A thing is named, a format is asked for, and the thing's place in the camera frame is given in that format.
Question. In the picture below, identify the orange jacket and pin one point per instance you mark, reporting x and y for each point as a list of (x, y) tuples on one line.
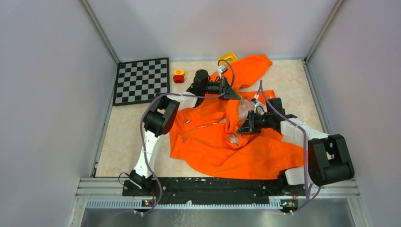
[(206, 137)]

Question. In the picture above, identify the aluminium frame rail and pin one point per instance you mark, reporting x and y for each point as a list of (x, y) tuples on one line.
[(106, 192)]

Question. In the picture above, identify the black and white chessboard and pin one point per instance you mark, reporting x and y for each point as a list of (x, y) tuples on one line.
[(140, 81)]

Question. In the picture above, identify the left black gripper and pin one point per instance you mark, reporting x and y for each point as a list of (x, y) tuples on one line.
[(231, 94)]

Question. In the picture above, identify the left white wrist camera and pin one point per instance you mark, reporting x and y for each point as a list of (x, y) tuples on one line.
[(222, 68)]

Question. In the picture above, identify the red and yellow block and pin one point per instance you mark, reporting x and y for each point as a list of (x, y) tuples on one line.
[(179, 76)]

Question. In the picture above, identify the yellow toy crate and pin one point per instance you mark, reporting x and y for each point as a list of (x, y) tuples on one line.
[(230, 57)]

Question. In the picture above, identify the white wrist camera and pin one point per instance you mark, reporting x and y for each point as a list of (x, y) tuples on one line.
[(222, 68), (259, 107)]

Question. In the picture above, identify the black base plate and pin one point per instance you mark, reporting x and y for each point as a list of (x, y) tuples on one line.
[(212, 191)]

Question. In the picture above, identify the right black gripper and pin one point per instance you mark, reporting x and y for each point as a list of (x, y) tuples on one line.
[(249, 126)]

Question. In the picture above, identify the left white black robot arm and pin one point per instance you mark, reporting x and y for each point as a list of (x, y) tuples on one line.
[(160, 115)]

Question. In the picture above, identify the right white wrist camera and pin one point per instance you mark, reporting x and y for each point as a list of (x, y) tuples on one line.
[(259, 107)]

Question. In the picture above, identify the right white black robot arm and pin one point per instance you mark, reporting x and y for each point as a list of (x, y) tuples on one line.
[(327, 156)]

